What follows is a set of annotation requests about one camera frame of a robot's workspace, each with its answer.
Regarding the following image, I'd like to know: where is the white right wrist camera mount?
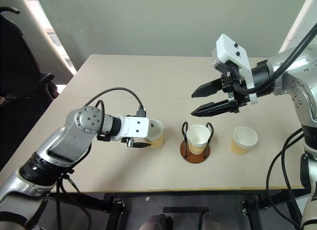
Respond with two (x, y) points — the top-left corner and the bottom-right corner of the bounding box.
(211, 34), (260, 105)

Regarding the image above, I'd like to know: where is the white slanted post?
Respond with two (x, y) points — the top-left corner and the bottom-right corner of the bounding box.
(276, 0), (317, 55)

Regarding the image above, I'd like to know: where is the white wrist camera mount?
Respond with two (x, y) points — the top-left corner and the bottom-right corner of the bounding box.
(110, 114), (150, 142)
(211, 34), (260, 105)

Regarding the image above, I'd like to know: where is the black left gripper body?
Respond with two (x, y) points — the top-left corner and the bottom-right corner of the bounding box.
(120, 137), (136, 148)

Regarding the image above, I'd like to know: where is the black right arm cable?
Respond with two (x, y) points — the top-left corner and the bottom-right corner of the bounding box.
(232, 18), (317, 95)

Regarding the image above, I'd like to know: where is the white paper cup tan base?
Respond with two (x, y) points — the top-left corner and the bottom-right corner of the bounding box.
(144, 119), (164, 150)
(230, 126), (259, 155)
(186, 124), (211, 155)

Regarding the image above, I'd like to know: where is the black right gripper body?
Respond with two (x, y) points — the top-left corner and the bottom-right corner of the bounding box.
(220, 61), (251, 114)

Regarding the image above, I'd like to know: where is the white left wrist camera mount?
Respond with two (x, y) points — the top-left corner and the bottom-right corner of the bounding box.
(110, 114), (150, 142)

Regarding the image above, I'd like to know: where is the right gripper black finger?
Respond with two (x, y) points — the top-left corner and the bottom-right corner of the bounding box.
(191, 77), (225, 99)
(190, 98), (235, 118)

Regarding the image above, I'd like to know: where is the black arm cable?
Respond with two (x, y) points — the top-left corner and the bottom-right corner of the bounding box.
(85, 87), (148, 117)
(232, 18), (317, 95)

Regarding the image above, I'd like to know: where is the black hanging cable bundle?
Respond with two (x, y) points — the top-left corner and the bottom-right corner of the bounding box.
(53, 169), (93, 230)

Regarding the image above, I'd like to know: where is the white window frame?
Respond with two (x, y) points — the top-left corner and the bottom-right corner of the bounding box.
(14, 0), (78, 85)

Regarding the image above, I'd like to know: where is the black hanging cable loop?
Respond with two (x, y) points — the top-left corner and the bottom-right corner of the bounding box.
(265, 127), (317, 230)

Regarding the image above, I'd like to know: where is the black metal table frame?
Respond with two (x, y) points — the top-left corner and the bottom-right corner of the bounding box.
(42, 186), (317, 230)

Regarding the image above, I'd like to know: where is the black office chair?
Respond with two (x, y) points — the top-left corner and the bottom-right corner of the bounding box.
(0, 6), (57, 154)

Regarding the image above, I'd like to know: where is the dark rounded shape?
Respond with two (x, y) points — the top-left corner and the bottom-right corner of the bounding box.
(139, 214), (174, 230)

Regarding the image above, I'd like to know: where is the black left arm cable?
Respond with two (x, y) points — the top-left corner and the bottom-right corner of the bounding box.
(85, 87), (148, 117)

